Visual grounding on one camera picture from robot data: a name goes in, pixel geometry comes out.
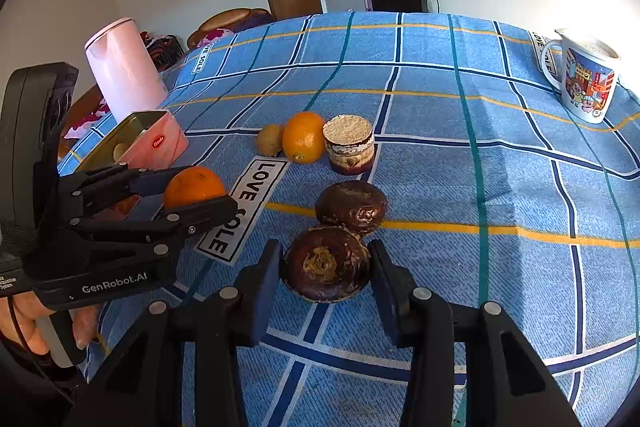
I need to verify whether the dark brown mangosteen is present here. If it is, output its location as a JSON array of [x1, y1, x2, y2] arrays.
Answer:
[[314, 180, 387, 236], [280, 225, 371, 303]]

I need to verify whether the brown leather armchair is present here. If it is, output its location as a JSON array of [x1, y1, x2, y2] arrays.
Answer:
[[186, 8, 273, 50]]

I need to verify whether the green kiwi at back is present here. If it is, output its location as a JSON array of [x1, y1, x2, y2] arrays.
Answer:
[[256, 124, 284, 157]]

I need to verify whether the red white pillow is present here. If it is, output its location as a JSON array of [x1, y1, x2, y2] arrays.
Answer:
[[64, 100, 110, 140]]

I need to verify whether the round cake with crumb top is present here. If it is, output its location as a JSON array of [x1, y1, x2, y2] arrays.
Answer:
[[322, 115, 375, 176]]

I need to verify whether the white cartoon mug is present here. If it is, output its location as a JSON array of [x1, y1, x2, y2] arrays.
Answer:
[[539, 29, 620, 124]]

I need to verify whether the pink electric kettle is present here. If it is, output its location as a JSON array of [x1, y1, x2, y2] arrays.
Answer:
[[85, 17, 168, 124]]

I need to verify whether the person's left hand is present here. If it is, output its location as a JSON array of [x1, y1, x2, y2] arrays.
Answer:
[[0, 291, 102, 355]]

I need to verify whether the dark brown mangosteen rear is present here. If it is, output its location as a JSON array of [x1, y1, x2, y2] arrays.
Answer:
[[314, 180, 387, 236]]

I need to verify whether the blue plaid tablecloth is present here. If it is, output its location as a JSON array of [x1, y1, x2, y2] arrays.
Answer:
[[81, 12, 639, 426]]

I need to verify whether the brown leather sofa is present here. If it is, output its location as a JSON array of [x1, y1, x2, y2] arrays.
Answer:
[[58, 84, 105, 160]]

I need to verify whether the small orange at back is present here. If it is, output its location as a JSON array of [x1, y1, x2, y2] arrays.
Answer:
[[282, 112, 326, 165]]

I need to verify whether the dark brown mangosteen front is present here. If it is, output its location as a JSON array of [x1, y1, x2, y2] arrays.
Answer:
[[280, 225, 371, 303]]

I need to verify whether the pink metal tin box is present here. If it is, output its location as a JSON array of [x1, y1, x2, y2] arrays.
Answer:
[[78, 109, 189, 171]]

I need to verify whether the large orange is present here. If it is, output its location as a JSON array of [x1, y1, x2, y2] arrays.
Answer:
[[163, 166, 227, 210]]

